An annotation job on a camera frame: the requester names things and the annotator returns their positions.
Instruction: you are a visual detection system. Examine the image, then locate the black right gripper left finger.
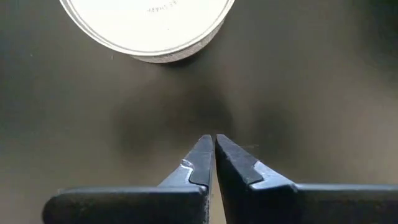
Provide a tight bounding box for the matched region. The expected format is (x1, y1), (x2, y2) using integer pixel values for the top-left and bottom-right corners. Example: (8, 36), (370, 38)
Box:
(42, 134), (215, 224)

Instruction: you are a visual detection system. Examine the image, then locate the green label tuna can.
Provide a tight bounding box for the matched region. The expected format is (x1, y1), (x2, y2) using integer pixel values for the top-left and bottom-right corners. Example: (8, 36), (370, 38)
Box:
(58, 0), (236, 64)

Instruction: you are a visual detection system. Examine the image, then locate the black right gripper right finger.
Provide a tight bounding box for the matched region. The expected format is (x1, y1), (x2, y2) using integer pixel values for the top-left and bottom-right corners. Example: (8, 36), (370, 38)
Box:
(215, 133), (398, 224)

